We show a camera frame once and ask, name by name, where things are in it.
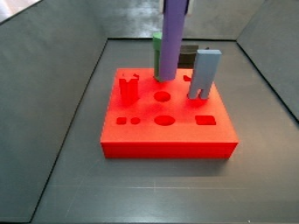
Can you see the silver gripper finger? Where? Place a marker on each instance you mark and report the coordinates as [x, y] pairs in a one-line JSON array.
[[190, 7], [162, 6]]

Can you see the purple round peg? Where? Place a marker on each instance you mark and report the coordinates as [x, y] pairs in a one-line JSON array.
[[174, 14]]

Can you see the red peg board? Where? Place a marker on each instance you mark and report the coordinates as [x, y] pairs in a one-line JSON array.
[[165, 125]]

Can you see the green triangular peg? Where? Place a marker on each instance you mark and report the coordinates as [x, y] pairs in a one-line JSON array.
[[158, 37]]

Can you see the black peg holder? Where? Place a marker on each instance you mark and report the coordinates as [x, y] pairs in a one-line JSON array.
[[188, 56]]

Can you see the light blue arch peg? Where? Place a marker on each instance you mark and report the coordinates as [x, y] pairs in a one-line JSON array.
[[204, 73]]

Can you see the red star peg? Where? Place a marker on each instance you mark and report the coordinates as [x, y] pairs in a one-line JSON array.
[[129, 87]]

